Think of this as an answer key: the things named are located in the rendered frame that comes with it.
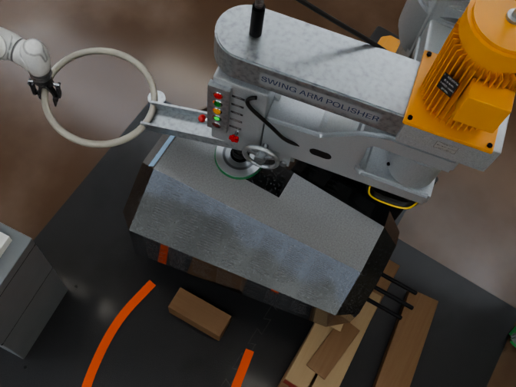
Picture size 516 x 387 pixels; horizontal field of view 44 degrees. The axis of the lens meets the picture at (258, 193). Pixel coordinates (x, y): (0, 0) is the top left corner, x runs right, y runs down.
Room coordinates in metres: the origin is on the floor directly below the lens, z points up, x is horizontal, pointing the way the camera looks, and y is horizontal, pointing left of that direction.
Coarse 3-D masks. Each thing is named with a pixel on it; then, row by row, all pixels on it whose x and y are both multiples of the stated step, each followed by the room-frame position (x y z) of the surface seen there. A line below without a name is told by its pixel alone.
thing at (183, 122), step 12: (168, 108) 1.38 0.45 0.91; (180, 108) 1.37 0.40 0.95; (156, 120) 1.33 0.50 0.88; (168, 120) 1.33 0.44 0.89; (180, 120) 1.34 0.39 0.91; (192, 120) 1.34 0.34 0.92; (168, 132) 1.26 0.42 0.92; (180, 132) 1.25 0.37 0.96; (192, 132) 1.25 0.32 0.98; (204, 132) 1.28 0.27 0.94; (216, 144) 1.23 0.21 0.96; (228, 144) 1.22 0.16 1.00
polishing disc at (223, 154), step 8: (216, 152) 1.26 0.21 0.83; (224, 152) 1.27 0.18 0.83; (224, 160) 1.23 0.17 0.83; (232, 160) 1.24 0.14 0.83; (224, 168) 1.19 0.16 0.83; (232, 168) 1.20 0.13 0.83; (240, 168) 1.21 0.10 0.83; (248, 168) 1.22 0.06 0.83; (256, 168) 1.22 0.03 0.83; (232, 176) 1.17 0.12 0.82; (240, 176) 1.17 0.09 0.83; (248, 176) 1.19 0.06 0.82
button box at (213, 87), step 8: (208, 88) 1.17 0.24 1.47; (216, 88) 1.16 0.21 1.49; (224, 88) 1.17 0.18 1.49; (208, 96) 1.17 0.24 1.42; (224, 96) 1.16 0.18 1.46; (208, 104) 1.17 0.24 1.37; (224, 104) 1.16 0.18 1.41; (208, 112) 1.17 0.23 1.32; (224, 112) 1.16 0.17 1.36; (208, 120) 1.17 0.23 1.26; (224, 120) 1.16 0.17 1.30; (216, 128) 1.16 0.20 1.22; (224, 128) 1.16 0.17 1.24
